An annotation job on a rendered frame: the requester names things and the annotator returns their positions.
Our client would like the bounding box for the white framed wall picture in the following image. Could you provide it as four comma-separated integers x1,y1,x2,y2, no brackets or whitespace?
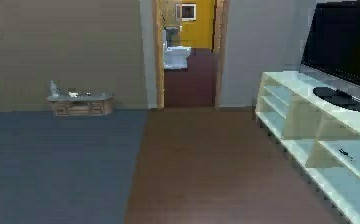
181,3,197,22

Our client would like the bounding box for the white shelf television stand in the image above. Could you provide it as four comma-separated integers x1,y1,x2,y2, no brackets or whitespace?
255,70,360,224

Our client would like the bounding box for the low wooden table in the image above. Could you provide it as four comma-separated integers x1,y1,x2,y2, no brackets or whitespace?
46,92,115,117

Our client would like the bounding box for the small black remote control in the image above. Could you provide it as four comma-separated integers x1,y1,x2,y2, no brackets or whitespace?
337,148,354,160

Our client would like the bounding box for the black television set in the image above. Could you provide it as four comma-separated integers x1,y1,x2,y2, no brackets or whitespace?
299,0,360,113

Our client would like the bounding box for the white toilet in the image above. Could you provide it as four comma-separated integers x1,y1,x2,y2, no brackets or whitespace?
161,29,192,70

